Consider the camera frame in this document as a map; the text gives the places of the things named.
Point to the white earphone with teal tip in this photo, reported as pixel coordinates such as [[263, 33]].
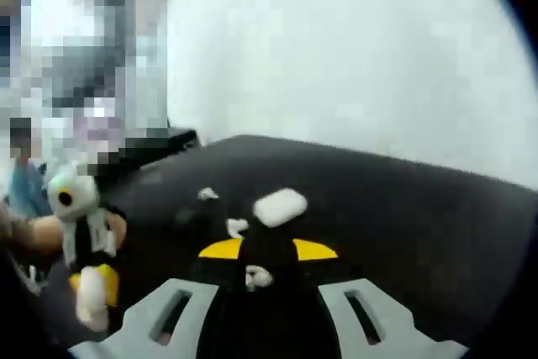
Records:
[[258, 275]]

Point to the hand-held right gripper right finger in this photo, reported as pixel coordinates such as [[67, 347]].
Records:
[[395, 329]]

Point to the white stemmed earphone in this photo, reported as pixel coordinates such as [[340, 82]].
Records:
[[208, 193], [236, 225]]

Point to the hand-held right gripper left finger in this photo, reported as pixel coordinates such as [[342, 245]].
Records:
[[143, 325]]

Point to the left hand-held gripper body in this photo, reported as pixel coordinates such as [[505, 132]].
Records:
[[73, 195]]

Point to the teal cloth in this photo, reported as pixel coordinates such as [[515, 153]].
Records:
[[27, 191]]

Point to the person's left hand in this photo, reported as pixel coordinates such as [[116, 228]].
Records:
[[119, 226]]

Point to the black side table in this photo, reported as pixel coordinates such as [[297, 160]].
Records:
[[172, 142]]

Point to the white rounded charging case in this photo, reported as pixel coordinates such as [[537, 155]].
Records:
[[280, 206]]

